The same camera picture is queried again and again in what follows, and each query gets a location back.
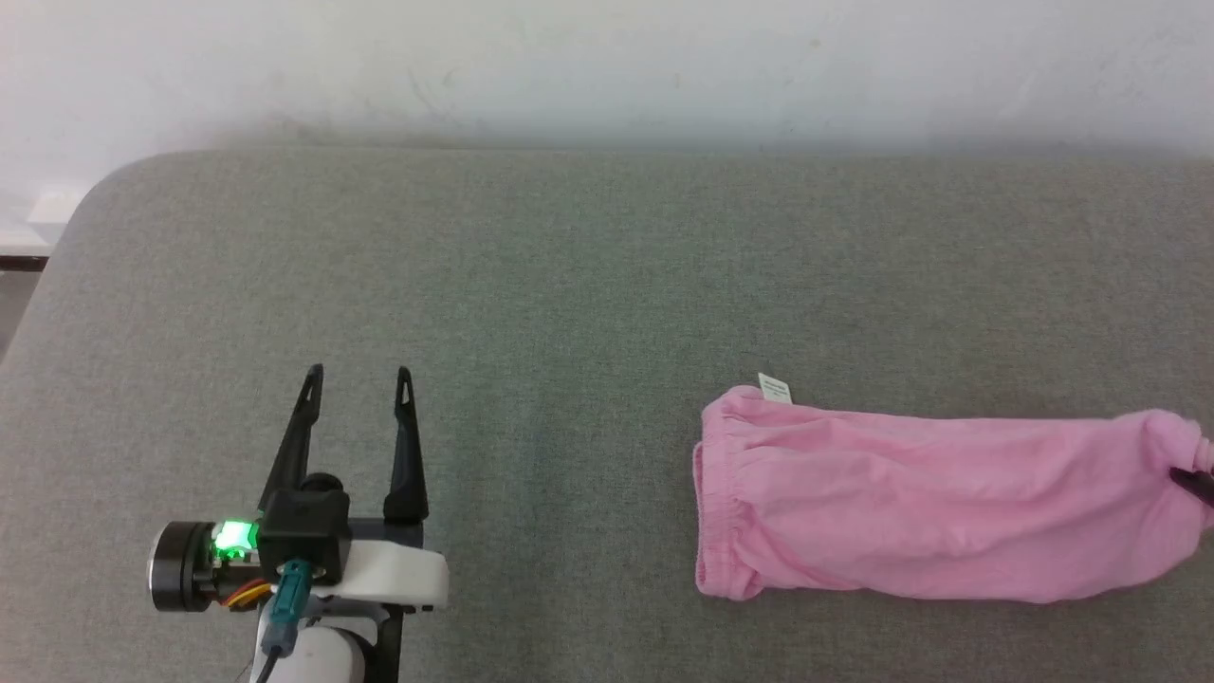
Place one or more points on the pink garment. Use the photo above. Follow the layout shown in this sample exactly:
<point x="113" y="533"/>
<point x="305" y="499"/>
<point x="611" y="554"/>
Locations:
<point x="929" y="503"/>

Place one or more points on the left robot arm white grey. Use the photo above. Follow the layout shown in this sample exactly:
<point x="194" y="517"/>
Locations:
<point x="327" y="659"/>

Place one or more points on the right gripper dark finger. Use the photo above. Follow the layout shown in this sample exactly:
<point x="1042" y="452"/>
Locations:
<point x="1197" y="484"/>

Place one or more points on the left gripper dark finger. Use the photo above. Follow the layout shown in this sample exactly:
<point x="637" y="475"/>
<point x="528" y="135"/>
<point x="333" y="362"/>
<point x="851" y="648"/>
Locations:
<point x="296" y="441"/>
<point x="408" y="455"/>

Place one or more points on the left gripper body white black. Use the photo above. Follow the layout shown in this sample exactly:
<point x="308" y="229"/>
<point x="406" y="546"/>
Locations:
<point x="394" y="574"/>

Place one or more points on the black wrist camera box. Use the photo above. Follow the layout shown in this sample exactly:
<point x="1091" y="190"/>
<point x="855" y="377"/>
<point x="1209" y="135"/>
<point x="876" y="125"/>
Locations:
<point x="303" y="531"/>

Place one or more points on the grey fabric sofa cushion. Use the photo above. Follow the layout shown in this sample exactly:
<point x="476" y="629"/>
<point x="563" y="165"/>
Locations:
<point x="569" y="332"/>

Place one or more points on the white skirting block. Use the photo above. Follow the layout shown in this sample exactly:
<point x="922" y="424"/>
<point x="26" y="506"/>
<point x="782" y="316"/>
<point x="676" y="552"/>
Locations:
<point x="38" y="223"/>

